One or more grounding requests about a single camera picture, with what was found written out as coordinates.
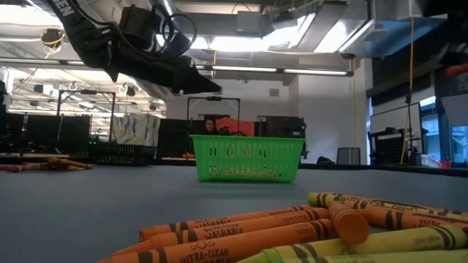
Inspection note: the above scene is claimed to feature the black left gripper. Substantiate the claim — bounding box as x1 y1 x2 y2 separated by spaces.
105 39 223 96

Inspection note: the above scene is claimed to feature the orange crayon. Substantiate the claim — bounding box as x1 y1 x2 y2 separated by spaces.
444 62 468 77
327 199 371 245
113 207 331 256
47 157 95 170
95 218 339 263
360 206 468 232
138 204 320 243

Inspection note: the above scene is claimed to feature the green plastic basket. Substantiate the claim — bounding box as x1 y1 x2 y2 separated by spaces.
189 134 306 183

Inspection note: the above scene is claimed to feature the yellow crayon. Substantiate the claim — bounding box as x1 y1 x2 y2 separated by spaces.
307 191 468 223
270 249 468 263
235 224 468 263

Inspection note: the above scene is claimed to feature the person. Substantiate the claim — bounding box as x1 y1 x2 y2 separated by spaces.
202 117 221 137

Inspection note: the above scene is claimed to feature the long ceiling light strip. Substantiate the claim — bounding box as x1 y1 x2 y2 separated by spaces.
0 57 355 77

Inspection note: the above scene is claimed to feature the orange red fabric cover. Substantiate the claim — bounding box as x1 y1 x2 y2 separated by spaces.
215 117 256 137

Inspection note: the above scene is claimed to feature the white patterned cloth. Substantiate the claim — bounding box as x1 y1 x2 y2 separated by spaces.
110 113 162 148

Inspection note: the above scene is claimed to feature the black light stand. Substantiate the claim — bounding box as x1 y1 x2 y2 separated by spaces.
404 93 416 167

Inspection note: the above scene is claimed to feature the grey ceiling box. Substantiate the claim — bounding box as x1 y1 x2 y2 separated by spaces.
235 9 262 34

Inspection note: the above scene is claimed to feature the black cabinet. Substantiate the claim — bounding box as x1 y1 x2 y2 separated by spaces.
265 115 306 140

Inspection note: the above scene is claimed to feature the black plastic crate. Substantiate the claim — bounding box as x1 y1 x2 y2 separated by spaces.
88 142 157 167

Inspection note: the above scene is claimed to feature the glass board panel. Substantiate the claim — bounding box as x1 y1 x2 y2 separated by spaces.
369 102 423 166

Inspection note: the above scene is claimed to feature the white plastic bag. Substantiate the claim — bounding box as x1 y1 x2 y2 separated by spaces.
419 153 442 169

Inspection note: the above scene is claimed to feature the grey waste bin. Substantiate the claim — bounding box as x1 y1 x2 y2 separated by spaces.
336 146 362 166

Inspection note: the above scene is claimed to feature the black metal frame stand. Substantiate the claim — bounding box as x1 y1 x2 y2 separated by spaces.
56 89 117 144
186 96 241 161

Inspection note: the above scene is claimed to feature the yellow hanging cable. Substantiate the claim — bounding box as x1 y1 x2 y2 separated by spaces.
399 14 416 165

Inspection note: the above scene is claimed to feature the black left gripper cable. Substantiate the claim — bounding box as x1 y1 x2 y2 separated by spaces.
149 3 198 58

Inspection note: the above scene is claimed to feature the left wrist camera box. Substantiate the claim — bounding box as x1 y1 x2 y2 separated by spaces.
118 5 160 43

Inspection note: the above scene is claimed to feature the black wire rack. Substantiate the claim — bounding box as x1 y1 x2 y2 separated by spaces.
368 126 407 166

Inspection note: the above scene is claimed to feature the yellow cable reel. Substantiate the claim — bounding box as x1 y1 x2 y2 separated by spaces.
39 27 67 49

